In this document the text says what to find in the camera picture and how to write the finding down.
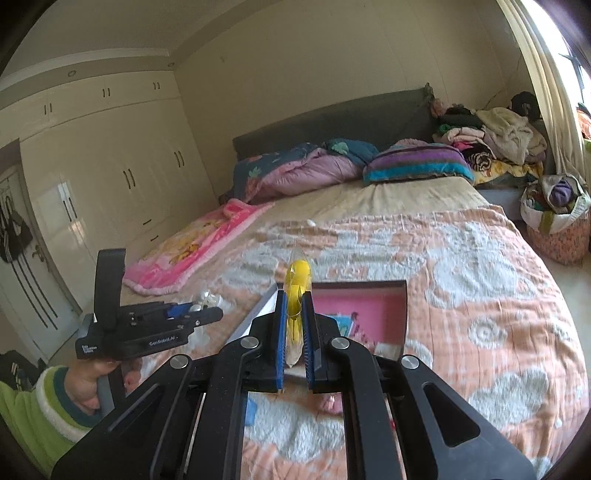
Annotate black bag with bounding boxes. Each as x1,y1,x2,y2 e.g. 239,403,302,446
0,349,45,394

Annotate dark grey headboard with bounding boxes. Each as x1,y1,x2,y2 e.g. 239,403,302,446
232,83,437,162

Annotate grey bedside bench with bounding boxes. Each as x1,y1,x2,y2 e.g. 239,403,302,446
475,182,530,223

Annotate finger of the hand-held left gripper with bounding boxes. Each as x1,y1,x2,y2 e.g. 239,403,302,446
161,302,204,320
185,308,225,328

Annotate colourful windowsill cloth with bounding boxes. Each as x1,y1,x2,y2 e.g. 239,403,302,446
574,103,591,154

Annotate grey cardboard box pink inside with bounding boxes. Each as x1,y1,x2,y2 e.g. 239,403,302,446
233,279,410,361

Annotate window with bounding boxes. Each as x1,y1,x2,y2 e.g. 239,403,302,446
549,0,591,112

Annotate peach cloud-pattern blanket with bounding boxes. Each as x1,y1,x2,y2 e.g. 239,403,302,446
124,205,590,477

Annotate person's left hand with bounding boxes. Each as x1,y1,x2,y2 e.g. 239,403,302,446
62,357,123,415

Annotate person's left forearm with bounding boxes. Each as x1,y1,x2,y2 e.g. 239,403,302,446
0,364,112,479

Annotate hanging dark bags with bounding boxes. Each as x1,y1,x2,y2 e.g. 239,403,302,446
0,193,34,265

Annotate folded pink and blue quilt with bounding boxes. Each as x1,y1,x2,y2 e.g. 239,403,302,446
232,137,382,204

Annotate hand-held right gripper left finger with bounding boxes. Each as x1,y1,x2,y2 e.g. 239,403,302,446
51,291,289,480

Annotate pink cartoon blanket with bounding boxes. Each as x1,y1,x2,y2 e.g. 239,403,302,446
122,199,276,296

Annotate beige bed sheet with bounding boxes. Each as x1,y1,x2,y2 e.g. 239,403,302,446
271,175,491,227

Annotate pile of clothes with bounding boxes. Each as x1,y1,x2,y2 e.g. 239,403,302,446
429,91,548,179

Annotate fabric laundry basket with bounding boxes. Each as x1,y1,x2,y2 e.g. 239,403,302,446
520,172,591,267

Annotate yellow hair clip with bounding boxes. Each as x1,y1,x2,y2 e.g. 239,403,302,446
283,240,315,370

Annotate white door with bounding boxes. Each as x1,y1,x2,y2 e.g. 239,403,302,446
0,138,89,366

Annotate cream wardrobe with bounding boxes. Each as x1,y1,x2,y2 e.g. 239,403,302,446
0,69,221,297

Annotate striped purple pillow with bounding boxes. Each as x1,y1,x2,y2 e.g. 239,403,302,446
362,141,476,186

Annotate cream curtain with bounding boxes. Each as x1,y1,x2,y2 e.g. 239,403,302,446
498,0,587,177

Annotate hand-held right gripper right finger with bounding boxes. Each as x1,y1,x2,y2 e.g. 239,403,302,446
302,293,550,480

